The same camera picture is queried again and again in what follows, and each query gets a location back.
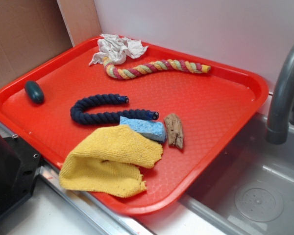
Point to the blue sponge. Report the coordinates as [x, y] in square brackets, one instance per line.
[152, 130]

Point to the dark green plastic pickle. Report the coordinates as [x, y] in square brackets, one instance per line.
[34, 92]

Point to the grey faucet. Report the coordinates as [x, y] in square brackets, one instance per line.
[281, 111]

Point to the grey plastic sink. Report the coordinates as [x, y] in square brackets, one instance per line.
[248, 189]

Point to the red plastic tray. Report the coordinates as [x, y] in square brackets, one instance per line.
[213, 108]

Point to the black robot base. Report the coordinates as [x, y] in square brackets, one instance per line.
[19, 168]

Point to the brown wood piece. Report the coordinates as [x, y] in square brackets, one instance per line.
[174, 131]

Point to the yellow microfibre cloth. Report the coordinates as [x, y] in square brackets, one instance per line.
[109, 161]

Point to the crumpled white cloth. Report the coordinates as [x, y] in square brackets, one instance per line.
[117, 49]

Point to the brown cardboard panel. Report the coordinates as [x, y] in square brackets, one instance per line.
[31, 33]

